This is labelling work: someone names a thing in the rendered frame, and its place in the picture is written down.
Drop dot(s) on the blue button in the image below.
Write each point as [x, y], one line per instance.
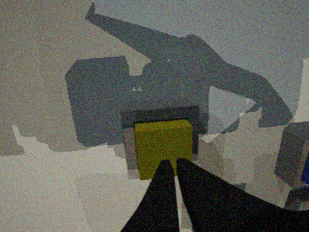
[293, 157]

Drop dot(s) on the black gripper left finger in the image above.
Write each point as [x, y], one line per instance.
[158, 210]

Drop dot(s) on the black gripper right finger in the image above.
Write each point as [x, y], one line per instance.
[216, 206]

